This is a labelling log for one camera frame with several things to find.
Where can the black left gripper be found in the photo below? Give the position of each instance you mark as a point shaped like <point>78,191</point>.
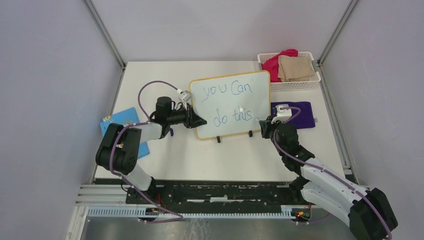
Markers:
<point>192,120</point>

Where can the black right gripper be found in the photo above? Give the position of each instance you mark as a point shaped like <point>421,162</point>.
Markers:
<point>266,125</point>

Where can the yellow framed whiteboard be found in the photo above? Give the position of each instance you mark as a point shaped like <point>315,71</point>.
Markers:
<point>231,104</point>

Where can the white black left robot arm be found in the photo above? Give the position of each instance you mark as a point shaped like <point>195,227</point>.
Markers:
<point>119,149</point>

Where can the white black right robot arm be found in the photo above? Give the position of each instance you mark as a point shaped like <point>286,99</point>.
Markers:
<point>367,213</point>

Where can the black whiteboard stand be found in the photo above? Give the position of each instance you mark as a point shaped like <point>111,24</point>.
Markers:
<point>250,134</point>

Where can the purple towel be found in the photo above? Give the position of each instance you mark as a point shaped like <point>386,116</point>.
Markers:
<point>305,120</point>

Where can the white perforated plastic basket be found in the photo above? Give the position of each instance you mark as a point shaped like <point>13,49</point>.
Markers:
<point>314,81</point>

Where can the red cloth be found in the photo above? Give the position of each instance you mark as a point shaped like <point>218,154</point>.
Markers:
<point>272,64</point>

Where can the beige cloth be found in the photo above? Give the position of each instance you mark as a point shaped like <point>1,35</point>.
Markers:
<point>294,69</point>

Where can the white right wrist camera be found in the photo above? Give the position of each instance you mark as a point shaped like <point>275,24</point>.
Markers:
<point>282,113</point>

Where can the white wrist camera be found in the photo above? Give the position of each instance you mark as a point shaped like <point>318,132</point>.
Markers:
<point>184,95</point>
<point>282,113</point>

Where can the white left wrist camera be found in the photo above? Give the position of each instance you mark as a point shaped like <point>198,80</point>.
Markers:
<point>184,95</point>

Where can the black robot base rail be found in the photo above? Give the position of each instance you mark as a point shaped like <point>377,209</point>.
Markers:
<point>224,197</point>

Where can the aluminium frame rail right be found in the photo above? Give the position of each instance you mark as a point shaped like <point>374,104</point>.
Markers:
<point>329,96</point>

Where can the aluminium frame rail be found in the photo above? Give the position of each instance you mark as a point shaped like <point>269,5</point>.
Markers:
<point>105,33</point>
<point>329,96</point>

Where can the aluminium frame rail left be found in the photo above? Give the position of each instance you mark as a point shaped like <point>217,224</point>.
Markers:
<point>105,33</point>

